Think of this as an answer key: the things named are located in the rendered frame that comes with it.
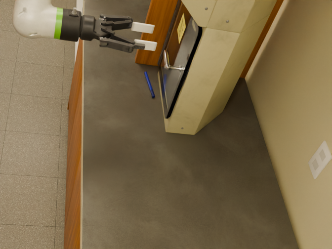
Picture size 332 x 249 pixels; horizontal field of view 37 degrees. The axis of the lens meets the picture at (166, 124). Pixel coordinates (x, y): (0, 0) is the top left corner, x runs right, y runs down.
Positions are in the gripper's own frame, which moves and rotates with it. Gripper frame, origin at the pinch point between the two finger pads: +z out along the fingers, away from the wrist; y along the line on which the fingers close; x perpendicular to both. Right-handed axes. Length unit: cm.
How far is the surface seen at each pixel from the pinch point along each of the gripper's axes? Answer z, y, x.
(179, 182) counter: 17.8, -27.3, 37.1
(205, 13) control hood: 13.8, -4.7, -14.6
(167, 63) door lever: 9.8, 1.0, 10.4
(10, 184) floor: -39, 35, 131
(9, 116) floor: -44, 83, 131
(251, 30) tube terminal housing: 33.2, 1.6, -7.1
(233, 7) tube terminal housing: 21.4, -4.7, -18.3
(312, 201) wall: 59, -39, 26
